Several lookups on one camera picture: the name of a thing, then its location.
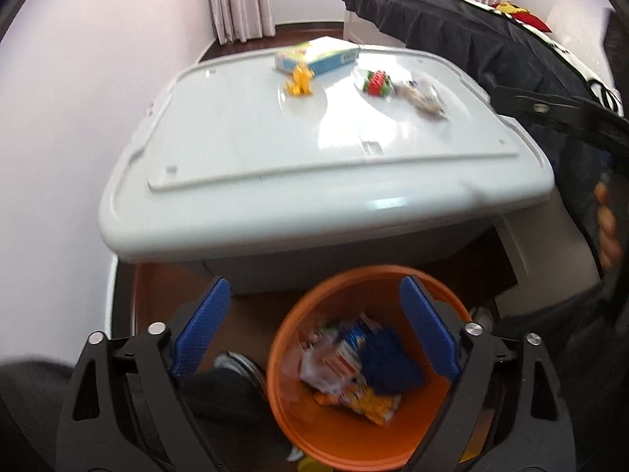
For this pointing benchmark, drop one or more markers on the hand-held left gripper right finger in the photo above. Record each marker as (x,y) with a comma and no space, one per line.
(427,334)

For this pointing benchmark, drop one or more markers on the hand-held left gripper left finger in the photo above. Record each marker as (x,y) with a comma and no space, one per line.
(201,334)

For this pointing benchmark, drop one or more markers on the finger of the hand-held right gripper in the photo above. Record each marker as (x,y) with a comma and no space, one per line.
(565,113)

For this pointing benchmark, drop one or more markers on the blue cloth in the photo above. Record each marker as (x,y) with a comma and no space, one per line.
(393,364)

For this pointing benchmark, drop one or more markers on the blue and white carton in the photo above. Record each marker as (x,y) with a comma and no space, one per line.
(351,349)

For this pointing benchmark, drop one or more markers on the orange snack bag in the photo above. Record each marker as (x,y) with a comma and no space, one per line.
(368,403)

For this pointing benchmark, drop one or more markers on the orange plastic bin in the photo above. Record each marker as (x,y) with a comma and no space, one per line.
(295,418)

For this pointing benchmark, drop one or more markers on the person's right hand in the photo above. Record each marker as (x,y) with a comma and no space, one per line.
(607,226)

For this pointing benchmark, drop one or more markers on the grey sneaker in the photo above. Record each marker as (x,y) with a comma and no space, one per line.
(241,366)
(482,319)

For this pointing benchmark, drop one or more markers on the red pillow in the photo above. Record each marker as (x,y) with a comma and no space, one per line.
(530,19)

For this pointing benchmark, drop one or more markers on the clear bag of small pieces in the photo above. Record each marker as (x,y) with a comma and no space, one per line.
(422,101)

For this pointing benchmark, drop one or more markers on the bed with dark cover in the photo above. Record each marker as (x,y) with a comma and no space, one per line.
(442,24)

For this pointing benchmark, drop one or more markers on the white plastic storage box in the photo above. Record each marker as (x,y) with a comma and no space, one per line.
(245,157)

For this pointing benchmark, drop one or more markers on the person's left leg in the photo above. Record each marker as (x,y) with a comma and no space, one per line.
(29,403)

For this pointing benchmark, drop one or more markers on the red and green toy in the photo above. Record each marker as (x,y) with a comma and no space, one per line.
(377,82)

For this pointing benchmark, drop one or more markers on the blue and yellow box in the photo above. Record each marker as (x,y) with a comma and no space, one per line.
(324,56)

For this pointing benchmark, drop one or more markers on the yellow toy figure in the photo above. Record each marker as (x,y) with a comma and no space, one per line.
(300,81)

